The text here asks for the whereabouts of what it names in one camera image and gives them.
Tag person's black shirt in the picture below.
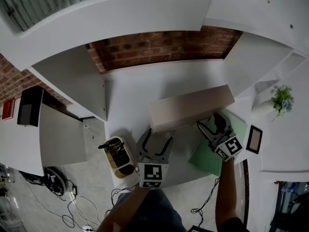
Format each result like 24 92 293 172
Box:
216 216 251 232

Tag white side cabinet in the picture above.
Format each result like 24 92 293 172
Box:
0 102 87 176

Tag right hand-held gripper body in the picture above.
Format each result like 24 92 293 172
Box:
207 129 243 162

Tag white floor cable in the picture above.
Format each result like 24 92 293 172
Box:
19 175 102 229

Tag black floor cable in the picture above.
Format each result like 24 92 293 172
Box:
111 185 139 206
190 177 220 227

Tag round black device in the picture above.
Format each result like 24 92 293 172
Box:
44 167 68 195

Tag person's left forearm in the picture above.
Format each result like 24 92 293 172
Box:
96 185 155 232

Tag dark framed window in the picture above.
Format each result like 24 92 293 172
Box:
270 181 309 232

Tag black picture frame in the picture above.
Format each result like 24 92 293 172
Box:
245 125 263 154

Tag red box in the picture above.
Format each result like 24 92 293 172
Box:
1 99 15 120

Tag white vase with flowers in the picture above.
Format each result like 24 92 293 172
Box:
251 84 295 122

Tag beige cardboard box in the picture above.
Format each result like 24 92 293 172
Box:
148 85 235 133

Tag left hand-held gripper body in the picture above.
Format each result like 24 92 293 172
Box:
136 153 169 189

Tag person's right forearm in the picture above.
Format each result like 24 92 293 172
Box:
214 157 239 229

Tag black box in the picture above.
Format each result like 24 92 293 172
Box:
16 88 44 127

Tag person's blue jeans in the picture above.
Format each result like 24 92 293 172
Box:
106 189 186 232

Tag white desk hutch unit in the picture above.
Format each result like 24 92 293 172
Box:
0 0 309 186

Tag cream pen holder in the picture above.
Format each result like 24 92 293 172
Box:
103 136 136 179

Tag black pen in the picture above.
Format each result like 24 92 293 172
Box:
98 141 125 150

